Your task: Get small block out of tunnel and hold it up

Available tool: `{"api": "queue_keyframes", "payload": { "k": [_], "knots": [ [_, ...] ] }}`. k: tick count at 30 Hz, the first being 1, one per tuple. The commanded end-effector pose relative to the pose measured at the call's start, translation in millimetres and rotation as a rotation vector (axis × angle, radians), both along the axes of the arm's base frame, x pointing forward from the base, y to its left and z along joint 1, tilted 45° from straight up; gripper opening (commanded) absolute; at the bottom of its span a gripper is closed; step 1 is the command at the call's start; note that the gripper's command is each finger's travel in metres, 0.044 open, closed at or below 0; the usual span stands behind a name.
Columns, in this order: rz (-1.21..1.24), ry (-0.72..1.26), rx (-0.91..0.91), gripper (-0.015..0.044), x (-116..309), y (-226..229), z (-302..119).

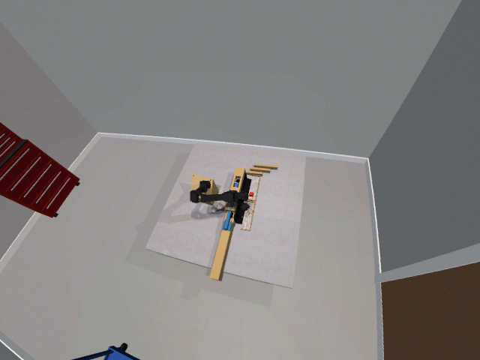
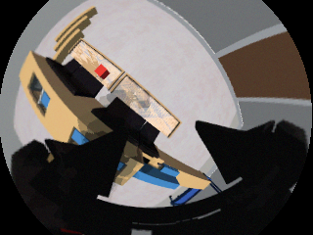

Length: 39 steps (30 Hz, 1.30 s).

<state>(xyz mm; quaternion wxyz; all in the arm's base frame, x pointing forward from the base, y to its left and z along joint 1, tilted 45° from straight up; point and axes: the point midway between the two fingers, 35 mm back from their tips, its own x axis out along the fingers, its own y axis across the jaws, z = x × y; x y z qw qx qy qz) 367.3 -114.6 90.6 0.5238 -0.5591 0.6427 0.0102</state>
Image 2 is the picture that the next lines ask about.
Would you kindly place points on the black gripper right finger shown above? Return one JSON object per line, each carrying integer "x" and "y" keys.
{"x": 231, "y": 148}

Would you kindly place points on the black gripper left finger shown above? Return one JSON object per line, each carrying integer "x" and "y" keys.
{"x": 96, "y": 161}

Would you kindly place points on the tan flat bar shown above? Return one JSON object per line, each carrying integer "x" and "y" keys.
{"x": 80, "y": 26}

